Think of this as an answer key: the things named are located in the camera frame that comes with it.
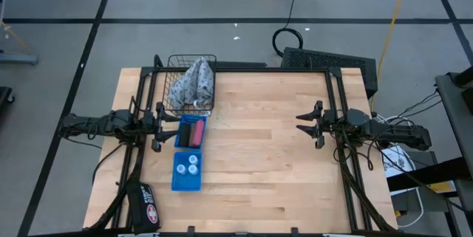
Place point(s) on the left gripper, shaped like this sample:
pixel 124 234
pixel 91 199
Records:
pixel 158 126

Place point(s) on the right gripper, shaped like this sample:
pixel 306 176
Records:
pixel 332 122

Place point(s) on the black bandage roll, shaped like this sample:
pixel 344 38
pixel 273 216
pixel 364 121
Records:
pixel 184 134

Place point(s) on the tan bandage roll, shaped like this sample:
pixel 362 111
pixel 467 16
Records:
pixel 192 139

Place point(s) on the pink bandage roll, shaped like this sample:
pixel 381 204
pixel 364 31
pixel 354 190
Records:
pixel 199 133

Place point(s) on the grey patterned cloth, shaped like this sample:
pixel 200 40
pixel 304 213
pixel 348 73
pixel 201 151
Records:
pixel 196 82

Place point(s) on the blue plastic basket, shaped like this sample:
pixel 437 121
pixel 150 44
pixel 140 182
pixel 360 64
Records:
pixel 186 183
pixel 190 118

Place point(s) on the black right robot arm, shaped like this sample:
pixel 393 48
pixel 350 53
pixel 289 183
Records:
pixel 399 133

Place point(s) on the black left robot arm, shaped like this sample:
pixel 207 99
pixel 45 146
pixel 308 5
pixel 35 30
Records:
pixel 88 122

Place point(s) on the black perforated computer case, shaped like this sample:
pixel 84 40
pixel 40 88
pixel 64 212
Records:
pixel 325 60

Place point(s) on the black first aid pouch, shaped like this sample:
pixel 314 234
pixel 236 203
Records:
pixel 144 207

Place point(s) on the white printed paper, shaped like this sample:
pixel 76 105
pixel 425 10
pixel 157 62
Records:
pixel 397 163

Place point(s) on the black beam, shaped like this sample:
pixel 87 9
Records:
pixel 425 174

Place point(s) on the grey desk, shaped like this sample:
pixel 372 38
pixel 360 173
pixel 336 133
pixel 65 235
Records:
pixel 454 111

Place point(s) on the yellow paper sheet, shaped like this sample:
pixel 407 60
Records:
pixel 443 187

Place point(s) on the grey floor stand base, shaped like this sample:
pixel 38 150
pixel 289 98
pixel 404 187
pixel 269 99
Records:
pixel 18 59

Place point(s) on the black floor object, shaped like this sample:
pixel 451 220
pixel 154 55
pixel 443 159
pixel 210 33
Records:
pixel 5 96

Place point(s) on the black metal rig frame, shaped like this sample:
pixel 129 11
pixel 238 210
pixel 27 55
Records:
pixel 258 70

